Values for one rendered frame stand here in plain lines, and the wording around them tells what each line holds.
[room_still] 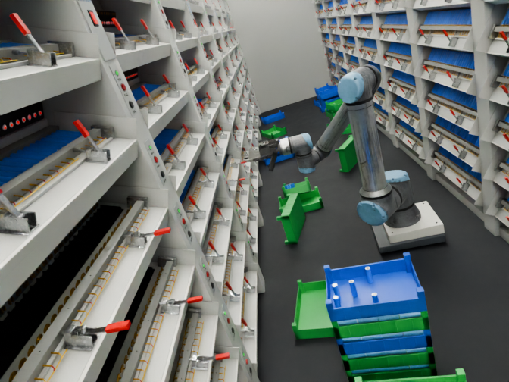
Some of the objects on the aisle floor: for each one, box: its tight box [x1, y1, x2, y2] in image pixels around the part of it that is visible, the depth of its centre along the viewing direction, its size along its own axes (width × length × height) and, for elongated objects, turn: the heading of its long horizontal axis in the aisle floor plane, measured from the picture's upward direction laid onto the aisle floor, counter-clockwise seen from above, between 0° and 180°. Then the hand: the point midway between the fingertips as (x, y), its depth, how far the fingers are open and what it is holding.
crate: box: [282, 177, 311, 198], centre depth 277 cm, size 30×20×8 cm
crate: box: [278, 186, 324, 214], centre depth 264 cm, size 30×20×8 cm
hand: (246, 160), depth 202 cm, fingers open, 3 cm apart
